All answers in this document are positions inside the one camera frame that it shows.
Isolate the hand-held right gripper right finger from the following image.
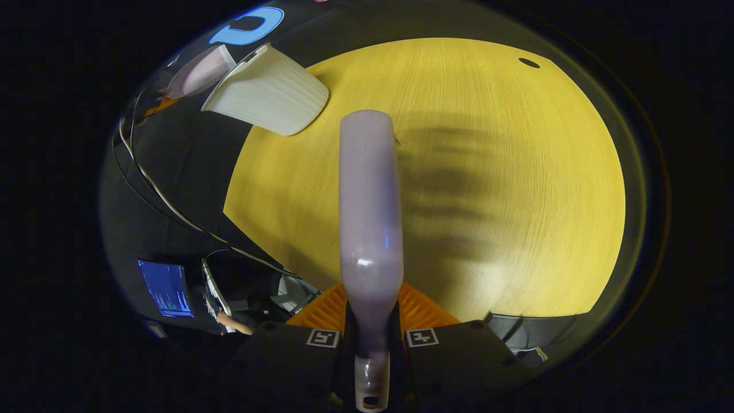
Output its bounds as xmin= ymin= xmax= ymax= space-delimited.
xmin=395 ymin=281 xmax=537 ymax=411

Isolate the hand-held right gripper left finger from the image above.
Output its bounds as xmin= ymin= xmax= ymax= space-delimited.
xmin=227 ymin=283 xmax=352 ymax=413

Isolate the small pale pink dustpan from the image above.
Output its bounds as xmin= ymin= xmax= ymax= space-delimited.
xmin=166 ymin=45 xmax=237 ymax=99

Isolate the white ribbed garbage bin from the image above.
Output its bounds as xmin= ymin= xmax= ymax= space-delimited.
xmin=201 ymin=43 xmax=330 ymax=137

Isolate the small pale pink broom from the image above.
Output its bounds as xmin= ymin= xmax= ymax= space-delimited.
xmin=338 ymin=110 xmax=404 ymax=413

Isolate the white keyboard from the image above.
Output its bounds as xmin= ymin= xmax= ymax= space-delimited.
xmin=201 ymin=258 xmax=237 ymax=333

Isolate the blue computer monitor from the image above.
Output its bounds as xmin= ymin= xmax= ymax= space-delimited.
xmin=138 ymin=259 xmax=194 ymax=318

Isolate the grey metal frame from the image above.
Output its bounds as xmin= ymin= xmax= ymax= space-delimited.
xmin=275 ymin=274 xmax=322 ymax=313

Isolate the white cable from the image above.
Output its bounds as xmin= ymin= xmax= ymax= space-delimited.
xmin=116 ymin=89 xmax=302 ymax=282

